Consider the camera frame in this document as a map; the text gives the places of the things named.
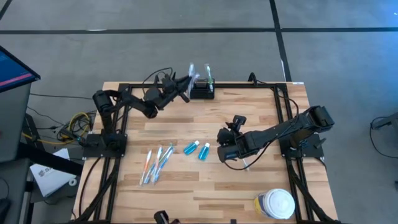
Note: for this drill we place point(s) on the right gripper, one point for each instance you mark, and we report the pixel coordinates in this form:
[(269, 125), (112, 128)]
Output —
[(233, 146)]

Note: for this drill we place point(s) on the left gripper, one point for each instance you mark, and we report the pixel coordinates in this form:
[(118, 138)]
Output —
[(171, 93)]

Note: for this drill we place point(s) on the blue mouthwash bottle white cap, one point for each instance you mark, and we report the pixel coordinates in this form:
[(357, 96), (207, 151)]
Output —
[(203, 154), (189, 148)]

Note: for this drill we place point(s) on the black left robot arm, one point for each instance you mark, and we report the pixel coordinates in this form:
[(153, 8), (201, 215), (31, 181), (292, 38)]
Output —
[(133, 101)]

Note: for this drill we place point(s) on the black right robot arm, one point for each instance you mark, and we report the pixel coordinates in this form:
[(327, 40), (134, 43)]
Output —
[(280, 129)]

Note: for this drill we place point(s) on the white wipes canister yellow label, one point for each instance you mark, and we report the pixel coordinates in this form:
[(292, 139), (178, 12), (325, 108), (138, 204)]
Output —
[(278, 203)]

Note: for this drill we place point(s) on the black power supply box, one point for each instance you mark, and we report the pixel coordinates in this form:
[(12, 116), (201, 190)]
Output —
[(66, 135)]

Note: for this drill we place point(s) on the white tape roll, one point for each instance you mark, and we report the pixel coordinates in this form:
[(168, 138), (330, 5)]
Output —
[(70, 181)]

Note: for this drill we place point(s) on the grey floor object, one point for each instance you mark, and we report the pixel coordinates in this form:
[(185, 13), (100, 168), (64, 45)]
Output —
[(388, 121)]

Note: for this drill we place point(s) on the black desk bar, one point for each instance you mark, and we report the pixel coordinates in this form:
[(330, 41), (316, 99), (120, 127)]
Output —
[(46, 158)]

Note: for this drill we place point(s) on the white paper booklet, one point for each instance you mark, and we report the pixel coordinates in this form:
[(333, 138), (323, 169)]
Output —
[(49, 180)]

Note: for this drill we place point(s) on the blue screen monitor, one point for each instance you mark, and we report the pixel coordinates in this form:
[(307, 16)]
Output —
[(12, 71)]

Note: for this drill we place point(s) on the grey cabinet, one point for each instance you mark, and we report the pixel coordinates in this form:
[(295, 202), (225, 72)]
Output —
[(12, 124)]

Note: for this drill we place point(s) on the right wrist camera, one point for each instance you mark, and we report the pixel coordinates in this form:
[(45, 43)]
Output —
[(224, 136)]

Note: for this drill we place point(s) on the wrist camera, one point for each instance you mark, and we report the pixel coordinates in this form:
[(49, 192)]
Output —
[(168, 85), (224, 136)]

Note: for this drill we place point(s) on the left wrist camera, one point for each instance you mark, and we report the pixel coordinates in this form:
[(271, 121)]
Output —
[(168, 85)]

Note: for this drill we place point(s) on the black frame hook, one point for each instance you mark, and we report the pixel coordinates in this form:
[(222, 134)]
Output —
[(252, 79)]

